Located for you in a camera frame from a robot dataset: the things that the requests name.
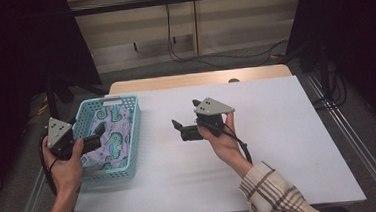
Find person's left hand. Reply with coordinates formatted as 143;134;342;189
41;135;89;197

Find black metal stand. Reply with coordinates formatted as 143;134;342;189
45;73;78;121

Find metal floor rail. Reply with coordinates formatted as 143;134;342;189
307;69;376;212
8;165;49;212

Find black curtain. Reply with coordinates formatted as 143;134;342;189
282;0;376;137
0;0;111;212

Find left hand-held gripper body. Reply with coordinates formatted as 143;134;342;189
39;115;80;163

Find light blue plastic basket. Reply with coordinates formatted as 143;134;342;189
69;93;146;184

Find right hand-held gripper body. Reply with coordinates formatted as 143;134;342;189
193;95;237;139

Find black floor cables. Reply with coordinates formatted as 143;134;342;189
309;68;349;110

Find person's right hand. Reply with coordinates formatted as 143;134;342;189
196;111;254;181

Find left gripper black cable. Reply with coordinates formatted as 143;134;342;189
38;131;59;197

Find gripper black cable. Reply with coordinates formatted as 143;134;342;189
206;120;253;168
38;131;59;197

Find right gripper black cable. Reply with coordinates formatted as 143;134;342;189
206;120;253;168

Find black power cable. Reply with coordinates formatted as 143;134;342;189
164;0;291;73

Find purple seahorse print cloth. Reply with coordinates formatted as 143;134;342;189
76;103;136;173

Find beige wooden counter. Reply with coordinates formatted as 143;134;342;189
64;0;307;76

